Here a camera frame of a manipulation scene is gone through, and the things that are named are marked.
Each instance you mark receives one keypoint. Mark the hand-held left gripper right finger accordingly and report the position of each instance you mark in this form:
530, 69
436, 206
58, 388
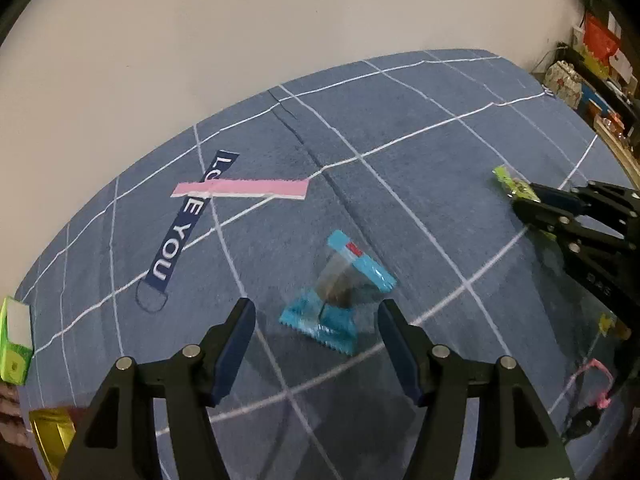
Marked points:
400, 355

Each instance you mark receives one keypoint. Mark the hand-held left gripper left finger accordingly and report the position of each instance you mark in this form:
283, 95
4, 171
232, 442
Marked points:
232, 350

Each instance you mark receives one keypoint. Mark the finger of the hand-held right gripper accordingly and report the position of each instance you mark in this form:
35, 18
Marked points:
545, 217
565, 199

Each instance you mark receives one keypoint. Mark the green candy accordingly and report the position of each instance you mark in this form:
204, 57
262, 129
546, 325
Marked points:
507, 178

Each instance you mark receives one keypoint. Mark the blue candy wrapper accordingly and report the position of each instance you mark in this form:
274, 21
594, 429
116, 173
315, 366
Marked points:
320, 317

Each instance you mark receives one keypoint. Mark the gold and maroon tin box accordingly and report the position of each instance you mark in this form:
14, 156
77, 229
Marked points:
50, 430

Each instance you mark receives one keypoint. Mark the wooden shelf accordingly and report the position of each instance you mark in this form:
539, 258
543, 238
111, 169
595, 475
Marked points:
617, 140

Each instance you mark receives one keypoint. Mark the floral pouch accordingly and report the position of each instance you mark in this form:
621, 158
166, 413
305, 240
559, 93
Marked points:
562, 80

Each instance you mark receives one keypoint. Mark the navy label strip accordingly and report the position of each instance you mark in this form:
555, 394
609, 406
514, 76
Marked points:
175, 240

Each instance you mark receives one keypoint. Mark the pink tape strip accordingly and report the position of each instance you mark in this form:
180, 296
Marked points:
250, 189

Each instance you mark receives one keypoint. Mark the red box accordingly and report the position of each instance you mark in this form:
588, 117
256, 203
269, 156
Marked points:
597, 40

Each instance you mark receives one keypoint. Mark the green tissue pack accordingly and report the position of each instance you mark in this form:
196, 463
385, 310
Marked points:
15, 355

